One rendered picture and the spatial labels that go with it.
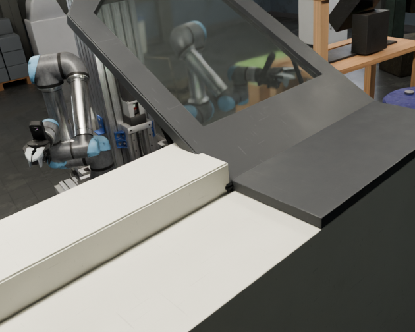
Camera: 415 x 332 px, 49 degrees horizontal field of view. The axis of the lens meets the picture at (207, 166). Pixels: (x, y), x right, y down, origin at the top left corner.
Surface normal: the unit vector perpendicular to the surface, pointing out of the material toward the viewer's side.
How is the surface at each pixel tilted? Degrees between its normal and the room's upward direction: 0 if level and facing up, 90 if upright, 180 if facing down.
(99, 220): 0
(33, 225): 0
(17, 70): 90
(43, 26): 90
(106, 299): 0
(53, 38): 90
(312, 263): 90
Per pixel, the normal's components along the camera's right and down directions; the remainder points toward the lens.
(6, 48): 0.53, 0.34
